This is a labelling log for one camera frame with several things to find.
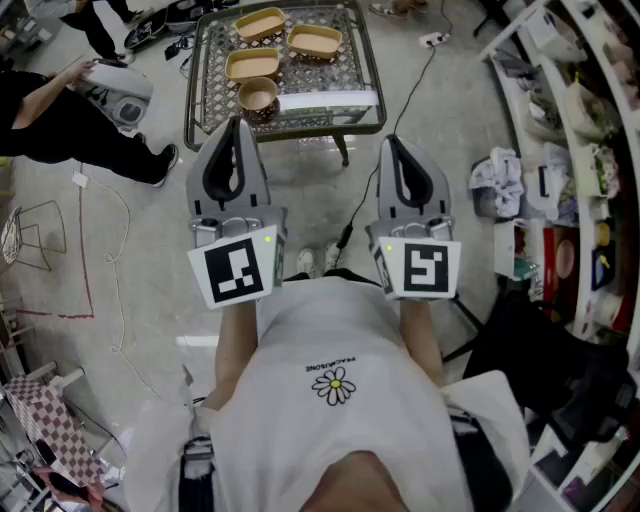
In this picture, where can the white power strip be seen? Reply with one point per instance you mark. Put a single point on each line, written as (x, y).
(434, 38)

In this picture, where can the checkered table cloth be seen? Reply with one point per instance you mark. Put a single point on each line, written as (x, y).
(50, 430)

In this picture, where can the white printed shopping bag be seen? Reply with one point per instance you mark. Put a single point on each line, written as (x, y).
(547, 182)

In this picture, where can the person's left shoe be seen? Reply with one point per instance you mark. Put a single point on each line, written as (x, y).
(306, 262)

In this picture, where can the red box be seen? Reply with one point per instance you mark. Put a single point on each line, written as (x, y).
(552, 270)

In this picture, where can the black equipment bag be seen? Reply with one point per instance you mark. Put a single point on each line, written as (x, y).
(182, 12)

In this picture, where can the black charger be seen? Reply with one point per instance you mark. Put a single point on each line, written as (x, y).
(175, 50)

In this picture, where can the person's black trousers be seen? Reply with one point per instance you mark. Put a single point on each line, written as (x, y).
(345, 275)

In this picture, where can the white power adapter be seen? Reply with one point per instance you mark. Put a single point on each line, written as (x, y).
(80, 179)

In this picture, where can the crumpled white plastic bag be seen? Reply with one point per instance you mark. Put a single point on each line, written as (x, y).
(497, 182)

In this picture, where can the person's right forearm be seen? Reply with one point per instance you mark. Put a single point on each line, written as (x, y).
(420, 340)

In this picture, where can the person's left forearm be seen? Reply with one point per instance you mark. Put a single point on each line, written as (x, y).
(235, 350)

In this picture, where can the person's white flower-print t-shirt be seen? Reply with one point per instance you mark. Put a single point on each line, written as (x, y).
(320, 425)

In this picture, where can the black power adapter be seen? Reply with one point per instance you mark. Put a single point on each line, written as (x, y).
(345, 236)

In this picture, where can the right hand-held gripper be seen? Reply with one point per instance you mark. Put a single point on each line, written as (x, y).
(425, 270)

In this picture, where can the white shelf unit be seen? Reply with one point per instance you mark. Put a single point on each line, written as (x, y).
(586, 300)

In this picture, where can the person's right shoe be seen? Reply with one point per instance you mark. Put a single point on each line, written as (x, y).
(331, 255)

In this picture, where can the white cardboard box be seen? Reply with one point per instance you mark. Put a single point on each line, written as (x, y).
(550, 27)

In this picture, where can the person's shoe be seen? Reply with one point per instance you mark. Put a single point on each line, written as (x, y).
(306, 262)
(331, 255)

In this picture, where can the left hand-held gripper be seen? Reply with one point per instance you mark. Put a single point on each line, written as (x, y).
(232, 270)

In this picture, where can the round brown paper bowl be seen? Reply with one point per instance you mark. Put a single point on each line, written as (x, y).
(257, 94)

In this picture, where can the person's neck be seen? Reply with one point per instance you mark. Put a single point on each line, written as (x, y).
(360, 480)

